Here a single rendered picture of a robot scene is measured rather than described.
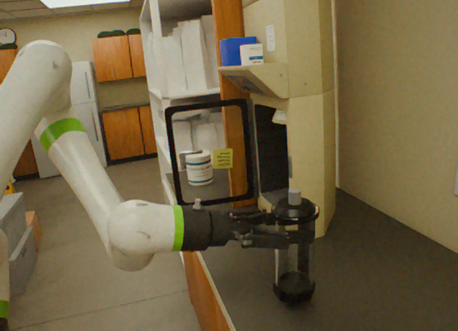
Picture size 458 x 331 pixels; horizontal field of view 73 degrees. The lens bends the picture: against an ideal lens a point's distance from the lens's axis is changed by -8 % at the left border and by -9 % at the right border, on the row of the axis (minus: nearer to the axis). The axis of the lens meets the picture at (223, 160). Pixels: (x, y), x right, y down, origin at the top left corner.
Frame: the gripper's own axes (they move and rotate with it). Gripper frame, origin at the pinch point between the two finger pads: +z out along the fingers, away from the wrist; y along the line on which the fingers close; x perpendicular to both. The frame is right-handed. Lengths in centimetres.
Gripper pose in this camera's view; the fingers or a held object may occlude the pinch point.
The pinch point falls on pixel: (293, 227)
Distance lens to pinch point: 78.4
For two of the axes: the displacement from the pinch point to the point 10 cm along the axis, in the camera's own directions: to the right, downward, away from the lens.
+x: -1.3, 9.7, 2.1
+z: 9.5, 0.6, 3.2
